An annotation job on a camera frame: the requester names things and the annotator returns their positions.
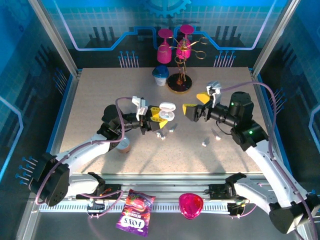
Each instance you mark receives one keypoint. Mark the white earbud charging case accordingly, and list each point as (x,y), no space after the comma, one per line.
(167,106)

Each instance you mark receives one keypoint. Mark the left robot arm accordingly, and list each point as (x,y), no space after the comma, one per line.
(82,150)

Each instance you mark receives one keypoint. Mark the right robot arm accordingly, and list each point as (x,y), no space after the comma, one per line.
(270,170)

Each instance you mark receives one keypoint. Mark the brown paper cup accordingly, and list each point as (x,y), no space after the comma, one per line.
(124,146)

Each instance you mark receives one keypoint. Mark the gold glass rack stand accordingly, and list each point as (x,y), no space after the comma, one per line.
(179,84)

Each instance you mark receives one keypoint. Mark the white cup with blue lid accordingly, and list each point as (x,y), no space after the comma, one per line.
(160,76)

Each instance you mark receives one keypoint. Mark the pink wine glass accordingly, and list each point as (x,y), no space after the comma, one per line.
(164,53)
(183,52)

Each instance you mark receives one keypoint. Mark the pink heart-shaped bowl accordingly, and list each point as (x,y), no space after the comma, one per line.
(190,205)

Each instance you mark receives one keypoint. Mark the black controller board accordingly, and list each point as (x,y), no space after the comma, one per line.
(236,208)
(96,206)

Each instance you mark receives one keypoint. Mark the purple candy bag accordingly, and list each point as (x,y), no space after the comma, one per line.
(135,215)

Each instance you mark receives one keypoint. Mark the aluminium table side rail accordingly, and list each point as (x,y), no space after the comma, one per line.
(70,100)
(261,100)

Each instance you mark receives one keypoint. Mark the aluminium frame cross rail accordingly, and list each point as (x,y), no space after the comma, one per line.
(162,181)

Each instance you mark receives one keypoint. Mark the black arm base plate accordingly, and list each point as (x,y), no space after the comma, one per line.
(113,188)
(216,191)

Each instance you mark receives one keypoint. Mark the aluminium frame post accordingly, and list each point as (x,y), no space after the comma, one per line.
(273,37)
(55,37)

